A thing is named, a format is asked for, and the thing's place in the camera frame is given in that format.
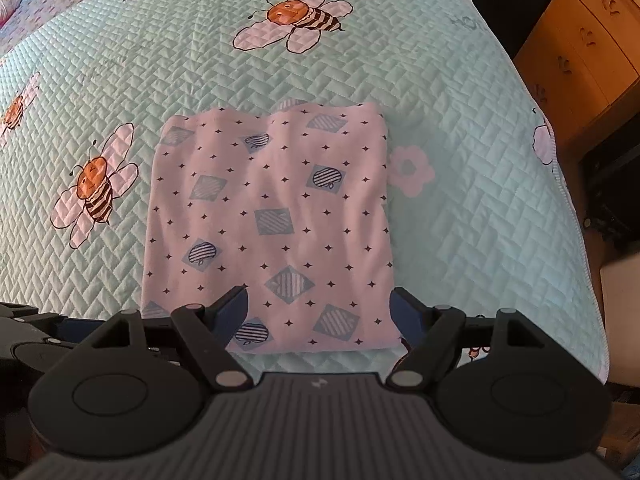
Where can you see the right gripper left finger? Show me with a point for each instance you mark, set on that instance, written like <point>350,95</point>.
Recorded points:
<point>205,333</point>

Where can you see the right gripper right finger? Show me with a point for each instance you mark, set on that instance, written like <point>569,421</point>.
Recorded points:
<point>431,335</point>

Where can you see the white patterned baby garment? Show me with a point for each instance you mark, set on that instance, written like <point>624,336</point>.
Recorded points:
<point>290,205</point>

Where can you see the mint green bee quilt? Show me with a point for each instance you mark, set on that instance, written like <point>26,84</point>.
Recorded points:
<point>494,228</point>

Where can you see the wooden desk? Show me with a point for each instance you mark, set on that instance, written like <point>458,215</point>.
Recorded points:
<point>581,65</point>

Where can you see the floral long pillow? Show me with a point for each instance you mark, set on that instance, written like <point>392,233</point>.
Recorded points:
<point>7,8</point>

